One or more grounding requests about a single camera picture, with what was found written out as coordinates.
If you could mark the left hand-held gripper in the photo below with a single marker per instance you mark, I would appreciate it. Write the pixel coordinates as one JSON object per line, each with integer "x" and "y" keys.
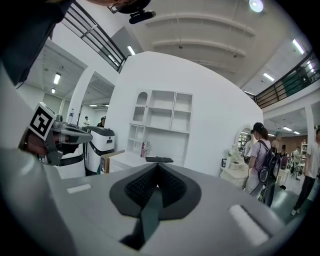
{"x": 41, "y": 122}

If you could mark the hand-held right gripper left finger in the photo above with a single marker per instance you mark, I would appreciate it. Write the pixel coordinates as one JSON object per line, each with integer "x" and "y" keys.
{"x": 75, "y": 212}

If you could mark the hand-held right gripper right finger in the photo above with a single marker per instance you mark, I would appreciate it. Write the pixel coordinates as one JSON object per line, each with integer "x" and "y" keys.
{"x": 212, "y": 212}

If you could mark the person's left hand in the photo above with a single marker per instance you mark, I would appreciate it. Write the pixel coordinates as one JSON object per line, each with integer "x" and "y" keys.
{"x": 35, "y": 147}

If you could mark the clear water bottle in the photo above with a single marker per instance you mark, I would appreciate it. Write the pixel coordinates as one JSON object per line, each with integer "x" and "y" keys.
{"x": 71, "y": 117}

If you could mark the white black machine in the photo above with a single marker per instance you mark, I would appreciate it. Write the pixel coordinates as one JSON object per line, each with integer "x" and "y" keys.
{"x": 98, "y": 150}
{"x": 72, "y": 163}

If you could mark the ceiling tube light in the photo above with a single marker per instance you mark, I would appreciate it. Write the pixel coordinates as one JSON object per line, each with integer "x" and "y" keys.
{"x": 268, "y": 76}
{"x": 131, "y": 50}
{"x": 298, "y": 46}
{"x": 57, "y": 78}

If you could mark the pink white box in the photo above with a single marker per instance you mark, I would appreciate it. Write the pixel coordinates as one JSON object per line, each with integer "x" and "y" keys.
{"x": 145, "y": 149}

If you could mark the black keyboard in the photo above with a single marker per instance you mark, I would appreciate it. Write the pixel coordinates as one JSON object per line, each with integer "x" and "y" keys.
{"x": 159, "y": 159}

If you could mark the white oval vanity mirror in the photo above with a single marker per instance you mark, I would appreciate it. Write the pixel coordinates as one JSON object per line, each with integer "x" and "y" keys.
{"x": 243, "y": 140}

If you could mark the white shelf cabinet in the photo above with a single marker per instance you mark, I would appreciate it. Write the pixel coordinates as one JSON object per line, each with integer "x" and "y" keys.
{"x": 160, "y": 130}

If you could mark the person's dark shirt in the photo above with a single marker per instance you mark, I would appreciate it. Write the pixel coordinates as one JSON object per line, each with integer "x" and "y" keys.
{"x": 25, "y": 37}

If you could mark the black metal railing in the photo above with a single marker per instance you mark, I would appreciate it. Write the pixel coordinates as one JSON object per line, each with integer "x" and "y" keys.
{"x": 96, "y": 25}
{"x": 287, "y": 87}

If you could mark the round ceiling lamp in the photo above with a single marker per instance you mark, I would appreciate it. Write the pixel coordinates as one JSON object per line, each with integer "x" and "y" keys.
{"x": 256, "y": 4}

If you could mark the wooden frame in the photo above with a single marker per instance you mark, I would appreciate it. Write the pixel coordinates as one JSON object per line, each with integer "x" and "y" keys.
{"x": 106, "y": 160}

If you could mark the small picture frame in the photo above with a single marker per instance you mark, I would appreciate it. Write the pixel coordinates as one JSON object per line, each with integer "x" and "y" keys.
{"x": 224, "y": 163}

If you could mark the black head camera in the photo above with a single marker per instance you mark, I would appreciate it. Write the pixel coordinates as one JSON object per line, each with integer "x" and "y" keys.
{"x": 141, "y": 17}

